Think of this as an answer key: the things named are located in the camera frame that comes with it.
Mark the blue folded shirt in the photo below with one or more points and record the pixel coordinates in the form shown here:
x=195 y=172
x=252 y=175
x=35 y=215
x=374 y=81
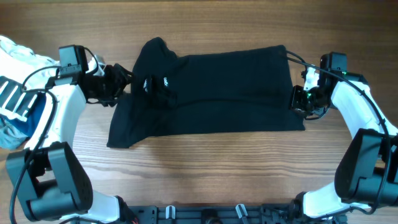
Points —
x=28 y=127

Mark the light blue folded garment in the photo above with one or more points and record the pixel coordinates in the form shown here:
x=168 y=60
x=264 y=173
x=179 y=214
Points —
x=11 y=137

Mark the black polo shirt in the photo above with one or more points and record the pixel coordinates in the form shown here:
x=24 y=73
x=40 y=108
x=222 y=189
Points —
x=241 y=91

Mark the white folded shirt black print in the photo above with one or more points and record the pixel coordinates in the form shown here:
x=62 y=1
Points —
x=22 y=68

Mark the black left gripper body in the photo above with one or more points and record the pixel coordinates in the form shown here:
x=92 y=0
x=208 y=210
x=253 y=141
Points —
x=111 y=84

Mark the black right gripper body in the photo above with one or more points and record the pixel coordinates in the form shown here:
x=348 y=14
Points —
x=299 y=100

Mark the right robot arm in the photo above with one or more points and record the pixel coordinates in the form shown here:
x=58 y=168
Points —
x=366 y=178

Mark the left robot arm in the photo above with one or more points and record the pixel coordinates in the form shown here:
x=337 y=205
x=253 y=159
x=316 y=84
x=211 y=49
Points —
x=48 y=97

